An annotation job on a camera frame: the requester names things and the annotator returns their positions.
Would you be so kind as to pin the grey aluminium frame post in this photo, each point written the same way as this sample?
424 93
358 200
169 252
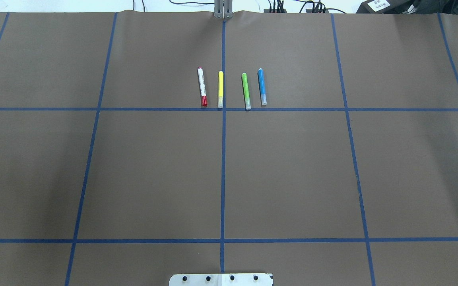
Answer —
223 9

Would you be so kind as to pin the green highlighter pen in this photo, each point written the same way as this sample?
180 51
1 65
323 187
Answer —
246 92

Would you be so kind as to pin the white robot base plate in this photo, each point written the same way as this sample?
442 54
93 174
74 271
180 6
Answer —
222 279

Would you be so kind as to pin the blue highlighter pen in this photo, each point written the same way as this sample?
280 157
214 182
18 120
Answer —
262 86

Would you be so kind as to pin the red capped white marker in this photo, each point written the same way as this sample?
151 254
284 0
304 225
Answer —
202 87

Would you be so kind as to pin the black power adapter box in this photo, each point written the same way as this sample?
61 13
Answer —
385 6

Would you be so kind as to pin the yellow highlighter pen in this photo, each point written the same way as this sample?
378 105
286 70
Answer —
220 89

